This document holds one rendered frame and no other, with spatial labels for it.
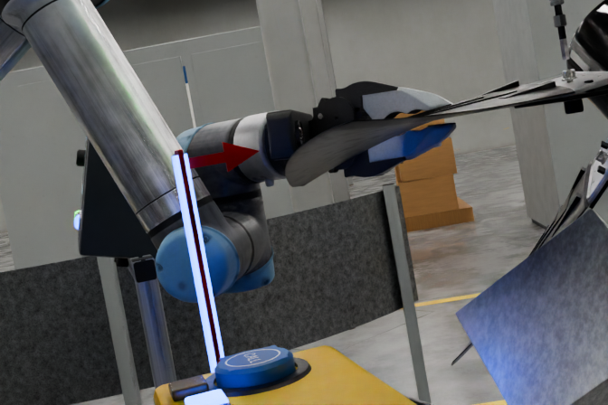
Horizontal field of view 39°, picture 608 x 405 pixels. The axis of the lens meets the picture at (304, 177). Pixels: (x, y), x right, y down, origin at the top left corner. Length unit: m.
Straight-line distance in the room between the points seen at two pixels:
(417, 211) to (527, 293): 8.11
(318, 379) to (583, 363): 0.34
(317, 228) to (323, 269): 0.13
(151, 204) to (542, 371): 0.39
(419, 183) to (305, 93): 3.98
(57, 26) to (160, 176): 0.18
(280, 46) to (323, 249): 2.50
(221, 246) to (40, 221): 6.39
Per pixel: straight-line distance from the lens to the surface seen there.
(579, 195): 0.87
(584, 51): 0.84
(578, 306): 0.74
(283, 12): 5.05
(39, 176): 7.17
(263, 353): 0.45
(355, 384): 0.40
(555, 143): 6.85
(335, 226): 2.72
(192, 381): 0.44
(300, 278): 2.65
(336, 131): 0.62
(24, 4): 0.91
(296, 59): 5.02
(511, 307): 0.76
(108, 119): 0.87
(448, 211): 8.87
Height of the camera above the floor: 1.19
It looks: 3 degrees down
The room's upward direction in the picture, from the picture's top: 10 degrees counter-clockwise
